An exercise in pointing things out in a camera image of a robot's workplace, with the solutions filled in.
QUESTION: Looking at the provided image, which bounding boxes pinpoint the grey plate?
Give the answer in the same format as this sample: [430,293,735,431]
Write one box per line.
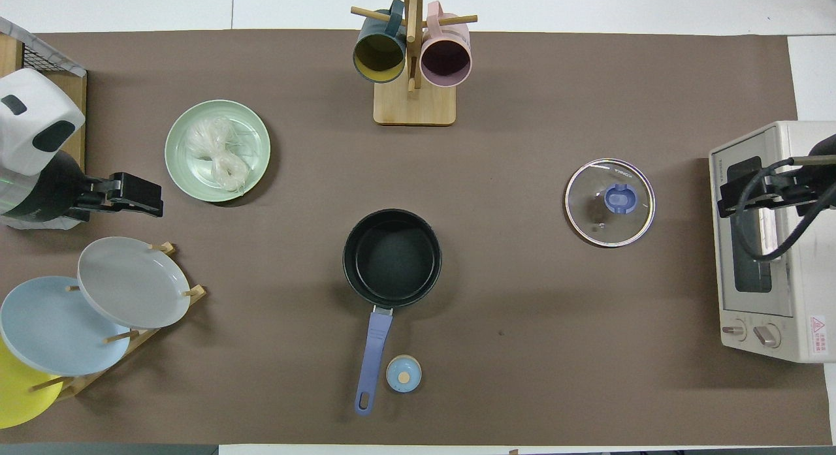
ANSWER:
[77,236,192,330]

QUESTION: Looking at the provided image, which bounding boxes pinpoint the yellow plate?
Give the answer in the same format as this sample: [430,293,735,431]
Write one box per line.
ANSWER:
[0,337,66,430]

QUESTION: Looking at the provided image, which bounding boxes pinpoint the light green plate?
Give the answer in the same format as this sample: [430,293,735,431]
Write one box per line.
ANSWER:
[164,99,272,203]

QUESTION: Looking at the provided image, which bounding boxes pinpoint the dark pot with blue handle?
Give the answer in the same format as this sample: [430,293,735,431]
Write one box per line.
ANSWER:
[342,208,443,416]

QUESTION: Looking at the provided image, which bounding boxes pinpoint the white toaster oven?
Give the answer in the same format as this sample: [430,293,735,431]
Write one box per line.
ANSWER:
[709,120,836,364]

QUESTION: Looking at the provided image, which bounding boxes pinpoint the wooden mug tree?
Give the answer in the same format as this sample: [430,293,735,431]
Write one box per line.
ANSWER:
[351,0,478,127]

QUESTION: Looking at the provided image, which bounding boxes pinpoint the brown table mat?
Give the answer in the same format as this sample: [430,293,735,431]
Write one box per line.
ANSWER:
[0,29,833,446]

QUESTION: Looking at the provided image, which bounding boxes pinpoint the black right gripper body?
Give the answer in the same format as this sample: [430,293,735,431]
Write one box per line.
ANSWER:
[787,134,836,211]

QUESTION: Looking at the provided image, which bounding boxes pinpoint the teal mug with yellow inside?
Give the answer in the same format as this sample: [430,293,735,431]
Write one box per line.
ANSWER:
[353,0,408,84]

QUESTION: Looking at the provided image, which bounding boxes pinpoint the glass lid with blue knob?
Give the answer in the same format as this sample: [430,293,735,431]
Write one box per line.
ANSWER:
[564,157,656,248]

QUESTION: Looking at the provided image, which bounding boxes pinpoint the small blue round bell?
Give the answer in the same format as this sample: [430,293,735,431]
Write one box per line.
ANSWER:
[385,354,423,394]

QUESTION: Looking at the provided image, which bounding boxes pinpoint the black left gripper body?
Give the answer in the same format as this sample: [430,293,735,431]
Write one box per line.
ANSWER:
[10,151,112,223]

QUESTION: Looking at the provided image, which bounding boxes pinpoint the wooden plate rack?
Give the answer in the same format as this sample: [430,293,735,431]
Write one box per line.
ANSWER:
[29,242,208,400]

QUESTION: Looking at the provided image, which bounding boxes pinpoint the light blue plate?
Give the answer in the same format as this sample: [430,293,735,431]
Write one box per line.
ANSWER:
[0,275,131,377]

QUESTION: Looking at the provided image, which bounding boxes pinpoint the black wire basket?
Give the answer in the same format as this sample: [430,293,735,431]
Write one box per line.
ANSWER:
[0,16,88,78]

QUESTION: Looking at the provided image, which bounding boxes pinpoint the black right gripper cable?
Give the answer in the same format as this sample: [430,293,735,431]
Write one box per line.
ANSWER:
[735,155,836,261]

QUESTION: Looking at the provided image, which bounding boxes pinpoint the pink mug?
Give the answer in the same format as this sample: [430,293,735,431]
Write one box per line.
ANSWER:
[419,1,472,88]

